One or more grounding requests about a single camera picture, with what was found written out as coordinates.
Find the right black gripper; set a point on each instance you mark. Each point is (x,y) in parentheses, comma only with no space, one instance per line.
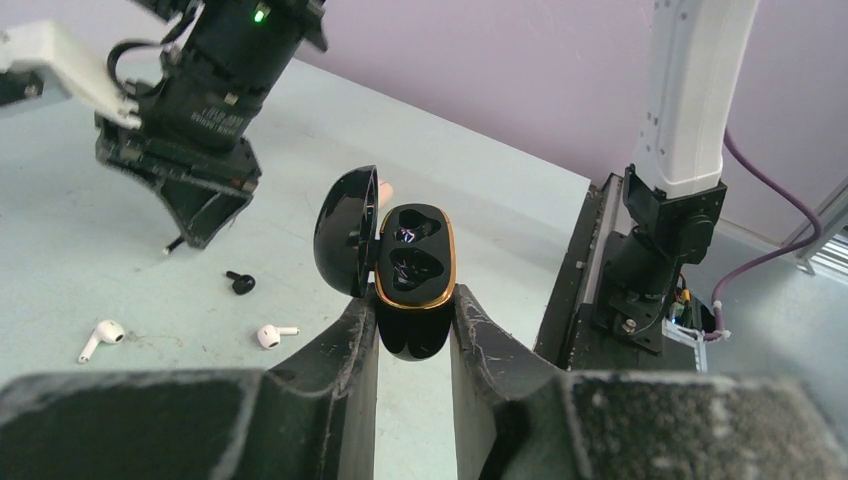
(201,190)

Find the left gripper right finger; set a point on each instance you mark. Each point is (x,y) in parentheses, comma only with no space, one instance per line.
(517,416)

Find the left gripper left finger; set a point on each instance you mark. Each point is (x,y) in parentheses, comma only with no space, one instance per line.
(312,416)

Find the black earbud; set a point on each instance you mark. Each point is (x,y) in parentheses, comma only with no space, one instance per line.
(241,283)
(173,245)

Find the pink earbud charging case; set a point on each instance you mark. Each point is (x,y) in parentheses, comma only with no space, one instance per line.
(384,193)

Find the black earbud charging case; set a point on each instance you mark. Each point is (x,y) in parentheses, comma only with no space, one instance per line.
(408,258)

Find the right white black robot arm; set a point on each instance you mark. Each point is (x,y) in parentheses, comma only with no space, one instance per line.
(184,138)

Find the white earbud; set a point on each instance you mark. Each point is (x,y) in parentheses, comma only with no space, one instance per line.
(270,336)
(106,331)

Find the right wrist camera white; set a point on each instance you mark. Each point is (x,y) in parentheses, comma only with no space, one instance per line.
(69,65)

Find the aluminium rail frame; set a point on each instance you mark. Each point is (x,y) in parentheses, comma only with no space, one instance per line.
(828,253)

